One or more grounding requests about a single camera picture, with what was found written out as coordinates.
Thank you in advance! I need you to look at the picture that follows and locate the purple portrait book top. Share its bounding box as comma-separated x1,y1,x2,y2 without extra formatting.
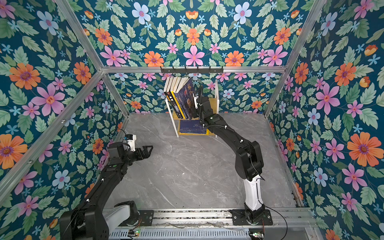
174,77,190,120

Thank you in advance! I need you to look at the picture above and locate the wooden white frame shelf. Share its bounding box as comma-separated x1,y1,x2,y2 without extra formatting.
164,78,220,138

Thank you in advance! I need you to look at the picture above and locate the aluminium front rail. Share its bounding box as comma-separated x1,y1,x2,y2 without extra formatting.
116,208,318,230

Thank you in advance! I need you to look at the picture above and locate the black wall hook rail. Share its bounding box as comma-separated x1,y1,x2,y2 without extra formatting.
160,67,224,75

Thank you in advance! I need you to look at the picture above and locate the navy book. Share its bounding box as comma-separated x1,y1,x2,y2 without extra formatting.
179,120,207,135

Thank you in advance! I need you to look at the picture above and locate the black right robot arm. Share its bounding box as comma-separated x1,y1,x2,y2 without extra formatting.
197,94,265,225

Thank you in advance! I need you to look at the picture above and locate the yellow cartoon book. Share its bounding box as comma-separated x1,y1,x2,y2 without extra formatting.
171,77,185,119

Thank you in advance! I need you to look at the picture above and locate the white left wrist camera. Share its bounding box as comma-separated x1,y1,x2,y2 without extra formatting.
124,134,137,152

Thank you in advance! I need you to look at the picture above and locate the purple book underneath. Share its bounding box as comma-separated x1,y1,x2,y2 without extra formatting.
184,77,197,120

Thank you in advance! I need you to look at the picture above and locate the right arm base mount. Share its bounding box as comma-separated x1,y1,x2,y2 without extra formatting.
229,210,273,226

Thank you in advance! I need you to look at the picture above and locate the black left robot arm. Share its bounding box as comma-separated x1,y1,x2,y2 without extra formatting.
59,142,153,240

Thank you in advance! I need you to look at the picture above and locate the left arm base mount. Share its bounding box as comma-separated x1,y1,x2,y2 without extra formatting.
120,210,155,227

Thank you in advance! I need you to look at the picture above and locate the black book standing on shelf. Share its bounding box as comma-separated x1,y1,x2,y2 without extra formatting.
164,77,173,101

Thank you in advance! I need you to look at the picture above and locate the black wolf cover book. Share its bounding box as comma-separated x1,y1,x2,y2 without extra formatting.
168,80,182,118

